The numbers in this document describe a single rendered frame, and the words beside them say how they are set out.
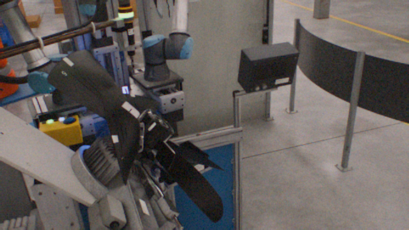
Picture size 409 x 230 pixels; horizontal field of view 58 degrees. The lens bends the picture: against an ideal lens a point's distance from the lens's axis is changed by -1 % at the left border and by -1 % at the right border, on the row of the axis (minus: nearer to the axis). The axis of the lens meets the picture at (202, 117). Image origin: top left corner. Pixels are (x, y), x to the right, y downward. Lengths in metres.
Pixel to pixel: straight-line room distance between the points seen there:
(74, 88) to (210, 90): 2.36
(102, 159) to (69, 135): 0.50
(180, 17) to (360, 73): 1.39
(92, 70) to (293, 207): 1.89
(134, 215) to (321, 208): 1.94
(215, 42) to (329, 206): 1.63
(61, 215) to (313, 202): 1.96
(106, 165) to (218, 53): 2.31
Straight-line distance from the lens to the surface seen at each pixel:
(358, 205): 2.85
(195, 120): 3.48
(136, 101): 1.45
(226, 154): 1.96
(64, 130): 1.63
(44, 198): 1.20
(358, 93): 2.88
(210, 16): 3.21
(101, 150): 1.19
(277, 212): 2.68
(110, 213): 0.97
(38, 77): 1.77
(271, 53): 1.78
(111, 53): 2.04
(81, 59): 1.25
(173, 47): 1.97
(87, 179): 1.16
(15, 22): 1.77
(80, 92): 1.17
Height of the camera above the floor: 1.78
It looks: 28 degrees down
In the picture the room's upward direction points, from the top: 3 degrees counter-clockwise
